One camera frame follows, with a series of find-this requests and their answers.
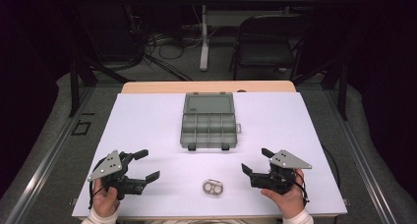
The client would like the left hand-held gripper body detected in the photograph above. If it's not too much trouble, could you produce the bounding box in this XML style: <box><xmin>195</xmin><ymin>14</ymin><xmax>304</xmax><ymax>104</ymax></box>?
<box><xmin>87</xmin><ymin>149</ymin><xmax>148</xmax><ymax>200</ymax></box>

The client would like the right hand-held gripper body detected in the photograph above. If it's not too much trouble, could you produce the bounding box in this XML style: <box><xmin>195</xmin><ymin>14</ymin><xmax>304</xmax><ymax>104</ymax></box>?
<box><xmin>249</xmin><ymin>149</ymin><xmax>313</xmax><ymax>196</ymax></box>

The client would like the silver metal ring clip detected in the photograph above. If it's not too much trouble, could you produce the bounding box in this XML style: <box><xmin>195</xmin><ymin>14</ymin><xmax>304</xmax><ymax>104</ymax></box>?
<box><xmin>202</xmin><ymin>179</ymin><xmax>225</xmax><ymax>196</ymax></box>

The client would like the grey plastic compartment box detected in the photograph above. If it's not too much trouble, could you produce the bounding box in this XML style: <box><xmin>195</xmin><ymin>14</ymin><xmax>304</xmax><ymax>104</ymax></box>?
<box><xmin>179</xmin><ymin>91</ymin><xmax>243</xmax><ymax>152</ymax></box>

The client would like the person's left hand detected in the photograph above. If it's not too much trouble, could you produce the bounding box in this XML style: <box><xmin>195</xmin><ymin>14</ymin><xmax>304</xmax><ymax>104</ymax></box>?
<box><xmin>90</xmin><ymin>178</ymin><xmax>121</xmax><ymax>219</ymax></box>

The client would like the person's right hand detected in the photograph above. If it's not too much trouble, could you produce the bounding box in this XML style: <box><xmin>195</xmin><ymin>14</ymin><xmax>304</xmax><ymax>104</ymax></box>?
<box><xmin>260</xmin><ymin>168</ymin><xmax>308</xmax><ymax>220</ymax></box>

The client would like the white board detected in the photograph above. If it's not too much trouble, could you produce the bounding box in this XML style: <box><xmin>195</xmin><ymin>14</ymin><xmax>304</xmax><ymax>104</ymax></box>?
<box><xmin>71</xmin><ymin>91</ymin><xmax>348</xmax><ymax>219</ymax></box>

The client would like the black metal stand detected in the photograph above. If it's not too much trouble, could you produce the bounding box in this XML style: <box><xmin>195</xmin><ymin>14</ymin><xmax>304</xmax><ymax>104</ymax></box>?
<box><xmin>67</xmin><ymin>7</ymin><xmax>134</xmax><ymax>118</ymax></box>
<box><xmin>290</xmin><ymin>58</ymin><xmax>349</xmax><ymax>122</ymax></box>

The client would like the wooden table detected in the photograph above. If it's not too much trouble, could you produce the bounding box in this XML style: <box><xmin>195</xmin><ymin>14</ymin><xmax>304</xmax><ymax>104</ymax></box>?
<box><xmin>120</xmin><ymin>80</ymin><xmax>297</xmax><ymax>94</ymax></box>

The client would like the black folding chair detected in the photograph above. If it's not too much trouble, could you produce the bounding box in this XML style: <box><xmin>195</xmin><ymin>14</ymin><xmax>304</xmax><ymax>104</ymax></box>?
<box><xmin>228</xmin><ymin>14</ymin><xmax>311</xmax><ymax>82</ymax></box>

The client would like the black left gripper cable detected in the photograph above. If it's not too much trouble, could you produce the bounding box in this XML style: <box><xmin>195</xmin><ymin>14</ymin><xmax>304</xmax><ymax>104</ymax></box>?
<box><xmin>88</xmin><ymin>180</ymin><xmax>105</xmax><ymax>210</ymax></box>

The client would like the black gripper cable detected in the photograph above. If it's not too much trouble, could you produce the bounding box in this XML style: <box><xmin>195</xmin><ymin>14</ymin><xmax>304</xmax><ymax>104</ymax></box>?
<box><xmin>88</xmin><ymin>180</ymin><xmax>105</xmax><ymax>210</ymax></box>
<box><xmin>274</xmin><ymin>169</ymin><xmax>311</xmax><ymax>208</ymax></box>

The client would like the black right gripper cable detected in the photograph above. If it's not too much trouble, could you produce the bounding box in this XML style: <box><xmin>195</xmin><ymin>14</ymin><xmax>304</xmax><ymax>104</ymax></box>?
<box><xmin>274</xmin><ymin>169</ymin><xmax>311</xmax><ymax>208</ymax></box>

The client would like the aluminium rail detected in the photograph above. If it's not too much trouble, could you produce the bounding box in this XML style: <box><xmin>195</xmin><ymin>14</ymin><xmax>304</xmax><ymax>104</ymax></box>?
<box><xmin>323</xmin><ymin>85</ymin><xmax>398</xmax><ymax>224</ymax></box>
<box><xmin>4</xmin><ymin>85</ymin><xmax>96</xmax><ymax>224</ymax></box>

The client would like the bundle of floor cables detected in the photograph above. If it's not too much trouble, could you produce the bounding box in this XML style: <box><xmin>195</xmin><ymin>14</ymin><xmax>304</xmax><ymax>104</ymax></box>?
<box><xmin>131</xmin><ymin>7</ymin><xmax>201</xmax><ymax>83</ymax></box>

